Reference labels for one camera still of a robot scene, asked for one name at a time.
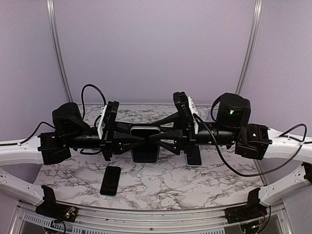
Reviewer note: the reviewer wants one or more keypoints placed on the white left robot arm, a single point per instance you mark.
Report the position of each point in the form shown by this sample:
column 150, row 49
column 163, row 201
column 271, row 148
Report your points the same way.
column 25, row 151

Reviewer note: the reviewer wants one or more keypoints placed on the black phone light-blue edge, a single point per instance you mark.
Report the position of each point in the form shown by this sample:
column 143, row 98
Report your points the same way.
column 193, row 157

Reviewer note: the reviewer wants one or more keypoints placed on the black phone case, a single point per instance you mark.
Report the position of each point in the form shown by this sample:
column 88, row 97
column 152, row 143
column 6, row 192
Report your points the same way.
column 145, row 127

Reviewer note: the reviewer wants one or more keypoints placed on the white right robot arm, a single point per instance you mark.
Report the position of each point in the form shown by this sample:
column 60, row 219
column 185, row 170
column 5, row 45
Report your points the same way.
column 284, row 145

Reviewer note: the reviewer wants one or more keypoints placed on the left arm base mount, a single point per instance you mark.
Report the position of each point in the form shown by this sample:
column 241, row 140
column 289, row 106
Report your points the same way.
column 50, row 208

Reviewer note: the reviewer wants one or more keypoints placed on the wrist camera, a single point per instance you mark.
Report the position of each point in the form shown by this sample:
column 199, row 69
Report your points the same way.
column 186, row 109
column 107, row 117

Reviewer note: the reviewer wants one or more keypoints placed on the aluminium frame post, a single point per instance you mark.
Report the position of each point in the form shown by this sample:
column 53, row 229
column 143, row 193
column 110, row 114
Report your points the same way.
column 250, row 45
column 57, row 48

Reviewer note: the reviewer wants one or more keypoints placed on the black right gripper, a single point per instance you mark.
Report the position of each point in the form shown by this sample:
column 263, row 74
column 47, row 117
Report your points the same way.
column 176, row 135

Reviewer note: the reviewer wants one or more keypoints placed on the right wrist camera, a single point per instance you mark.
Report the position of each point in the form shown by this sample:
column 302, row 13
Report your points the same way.
column 186, row 109

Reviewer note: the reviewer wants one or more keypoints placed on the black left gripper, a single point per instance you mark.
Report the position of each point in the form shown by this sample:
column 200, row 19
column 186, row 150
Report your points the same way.
column 116, row 139

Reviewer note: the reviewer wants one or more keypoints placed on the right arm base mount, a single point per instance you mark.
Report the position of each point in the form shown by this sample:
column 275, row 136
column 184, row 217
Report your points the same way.
column 252, row 209

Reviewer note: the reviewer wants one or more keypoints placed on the right aluminium frame post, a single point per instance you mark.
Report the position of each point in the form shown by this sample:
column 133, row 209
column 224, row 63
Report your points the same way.
column 250, row 45

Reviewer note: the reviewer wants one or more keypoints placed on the left aluminium frame post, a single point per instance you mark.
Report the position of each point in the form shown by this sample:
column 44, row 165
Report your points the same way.
column 57, row 48

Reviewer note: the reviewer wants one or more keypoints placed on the front aluminium rail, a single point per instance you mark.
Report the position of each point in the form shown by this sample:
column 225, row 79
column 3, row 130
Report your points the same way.
column 93, row 220

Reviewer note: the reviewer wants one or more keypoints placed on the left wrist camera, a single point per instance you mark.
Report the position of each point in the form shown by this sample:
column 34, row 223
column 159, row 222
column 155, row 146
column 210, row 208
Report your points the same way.
column 107, row 117

